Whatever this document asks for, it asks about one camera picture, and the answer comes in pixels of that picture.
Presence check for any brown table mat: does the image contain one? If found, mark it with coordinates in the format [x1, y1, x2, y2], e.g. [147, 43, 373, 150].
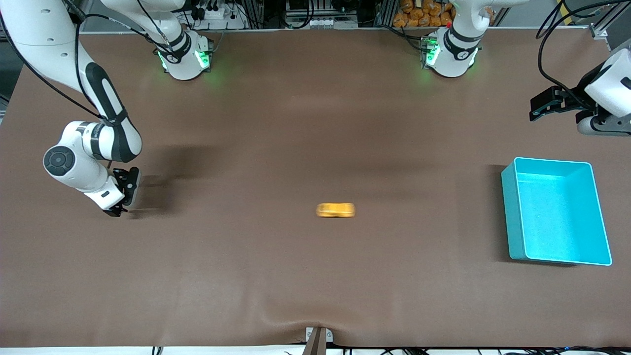
[0, 27, 631, 349]

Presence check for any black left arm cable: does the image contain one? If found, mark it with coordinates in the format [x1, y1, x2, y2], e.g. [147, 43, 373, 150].
[536, 0, 631, 100]

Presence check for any white power strip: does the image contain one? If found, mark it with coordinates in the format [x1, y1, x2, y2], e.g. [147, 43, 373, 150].
[196, 2, 241, 30]

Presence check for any yellow toy beetle car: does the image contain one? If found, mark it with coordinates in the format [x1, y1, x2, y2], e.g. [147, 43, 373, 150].
[315, 202, 356, 219]

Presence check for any pile of orange toys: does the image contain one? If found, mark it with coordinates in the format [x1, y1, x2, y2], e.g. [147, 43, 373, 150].
[393, 0, 456, 28]

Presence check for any teal plastic bin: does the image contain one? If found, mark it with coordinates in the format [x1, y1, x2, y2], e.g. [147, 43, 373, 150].
[501, 157, 613, 267]

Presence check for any aluminium frame rail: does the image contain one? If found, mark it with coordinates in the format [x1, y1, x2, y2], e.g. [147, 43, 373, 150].
[588, 0, 631, 50]

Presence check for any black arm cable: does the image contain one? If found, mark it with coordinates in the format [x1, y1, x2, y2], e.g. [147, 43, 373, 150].
[0, 0, 171, 120]
[536, 0, 631, 100]

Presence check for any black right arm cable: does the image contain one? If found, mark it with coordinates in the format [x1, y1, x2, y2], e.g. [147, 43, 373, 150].
[0, 0, 171, 120]

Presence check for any metal bracket with strap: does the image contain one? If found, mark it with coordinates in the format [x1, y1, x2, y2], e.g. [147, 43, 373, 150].
[302, 326, 334, 355]

